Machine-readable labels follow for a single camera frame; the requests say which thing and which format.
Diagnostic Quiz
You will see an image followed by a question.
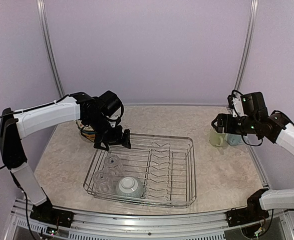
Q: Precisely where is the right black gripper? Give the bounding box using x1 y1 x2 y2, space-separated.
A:
212 113 258 135

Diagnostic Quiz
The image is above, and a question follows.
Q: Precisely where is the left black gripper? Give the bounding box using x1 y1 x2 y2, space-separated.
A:
86 114 131 151

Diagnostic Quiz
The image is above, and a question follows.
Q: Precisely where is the clear glass cup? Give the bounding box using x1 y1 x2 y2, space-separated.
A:
104 154 124 177
93 169 115 194

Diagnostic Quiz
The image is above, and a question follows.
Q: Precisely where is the green ceramic mug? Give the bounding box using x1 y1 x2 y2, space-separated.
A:
209 128 225 147

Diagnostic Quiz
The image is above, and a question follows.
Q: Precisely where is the yellow polka dot plate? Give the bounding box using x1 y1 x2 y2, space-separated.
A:
80 132 96 140
81 135 96 143

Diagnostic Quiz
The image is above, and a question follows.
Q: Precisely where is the blue polka dot plate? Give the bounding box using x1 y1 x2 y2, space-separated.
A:
80 128 96 137

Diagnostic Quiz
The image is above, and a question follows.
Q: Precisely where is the light blue ceramic mug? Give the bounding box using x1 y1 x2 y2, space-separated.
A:
227 134 245 147

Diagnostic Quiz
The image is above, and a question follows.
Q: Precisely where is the cream white plate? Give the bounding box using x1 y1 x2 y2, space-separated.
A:
76 120 94 133

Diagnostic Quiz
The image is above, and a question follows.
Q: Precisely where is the clear glass cup front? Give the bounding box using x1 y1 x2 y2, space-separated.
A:
93 169 115 194

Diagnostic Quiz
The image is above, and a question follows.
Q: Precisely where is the grey ceramic bowl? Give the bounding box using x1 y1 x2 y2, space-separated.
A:
115 176 144 198

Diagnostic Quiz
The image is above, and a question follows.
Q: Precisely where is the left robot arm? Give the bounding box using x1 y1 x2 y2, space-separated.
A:
0 90 131 223

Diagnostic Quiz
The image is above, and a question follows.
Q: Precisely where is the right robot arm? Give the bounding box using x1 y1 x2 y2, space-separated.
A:
211 90 294 222

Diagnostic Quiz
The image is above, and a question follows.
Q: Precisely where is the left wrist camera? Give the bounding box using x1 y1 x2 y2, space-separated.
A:
109 114 121 128

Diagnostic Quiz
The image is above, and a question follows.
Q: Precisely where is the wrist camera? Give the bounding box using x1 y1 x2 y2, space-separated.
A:
227 89 243 117
109 114 121 128

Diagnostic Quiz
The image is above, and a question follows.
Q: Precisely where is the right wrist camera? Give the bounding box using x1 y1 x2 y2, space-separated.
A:
227 89 243 117

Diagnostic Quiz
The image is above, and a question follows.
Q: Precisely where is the metal wire dish rack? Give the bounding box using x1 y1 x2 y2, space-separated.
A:
83 133 196 208

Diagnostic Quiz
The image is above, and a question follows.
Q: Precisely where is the aluminium front frame rail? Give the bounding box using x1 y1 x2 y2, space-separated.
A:
0 199 294 240

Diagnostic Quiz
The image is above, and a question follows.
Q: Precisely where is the right aluminium corner post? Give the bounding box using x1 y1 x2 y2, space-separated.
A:
231 0 259 94

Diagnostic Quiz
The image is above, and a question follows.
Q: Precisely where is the aluminium corner post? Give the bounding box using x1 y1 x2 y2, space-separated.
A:
231 0 259 94
36 0 65 98

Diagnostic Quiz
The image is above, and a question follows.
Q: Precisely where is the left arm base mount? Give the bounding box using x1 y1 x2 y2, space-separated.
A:
30 206 74 228

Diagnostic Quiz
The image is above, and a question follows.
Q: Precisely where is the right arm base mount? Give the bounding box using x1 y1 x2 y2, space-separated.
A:
226 206 269 227

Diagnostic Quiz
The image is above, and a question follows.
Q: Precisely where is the left aluminium corner post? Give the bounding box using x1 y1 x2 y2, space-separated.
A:
36 0 65 98

